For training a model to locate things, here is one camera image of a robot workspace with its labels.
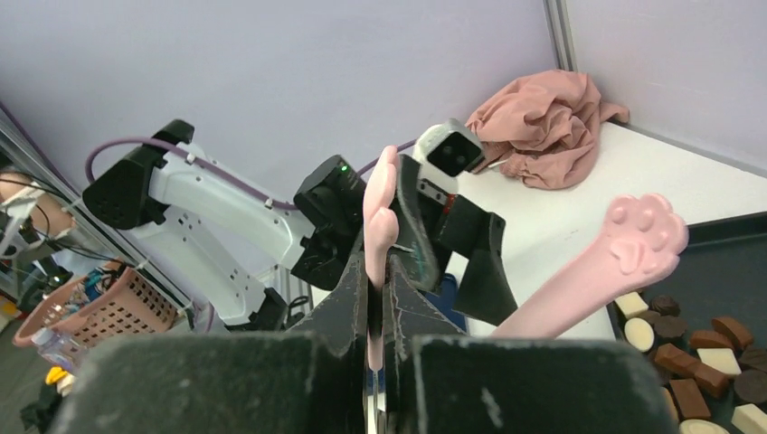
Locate brown rectangular chocolate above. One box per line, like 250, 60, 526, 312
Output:
652, 344, 730, 399

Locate white square chocolate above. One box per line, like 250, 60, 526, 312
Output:
614, 292, 649, 320

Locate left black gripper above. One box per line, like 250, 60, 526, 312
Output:
393, 155, 517, 326

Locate pink plastic basket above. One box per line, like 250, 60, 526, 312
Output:
13, 267, 177, 347

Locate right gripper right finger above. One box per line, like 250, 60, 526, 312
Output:
383, 257, 677, 433

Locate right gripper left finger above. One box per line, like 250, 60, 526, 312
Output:
52, 248, 367, 433

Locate blue tin lid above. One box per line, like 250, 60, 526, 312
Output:
421, 273, 468, 332

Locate pink cat paw tongs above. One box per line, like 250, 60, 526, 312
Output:
363, 146, 688, 371

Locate pink cloth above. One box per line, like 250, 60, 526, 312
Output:
467, 70, 630, 190

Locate white oval chocolate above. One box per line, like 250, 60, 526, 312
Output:
624, 317, 655, 353

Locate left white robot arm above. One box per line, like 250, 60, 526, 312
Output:
82, 119, 516, 330

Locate black chocolate tray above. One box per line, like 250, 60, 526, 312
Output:
640, 212, 766, 356

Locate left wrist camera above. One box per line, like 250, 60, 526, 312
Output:
412, 118, 483, 193

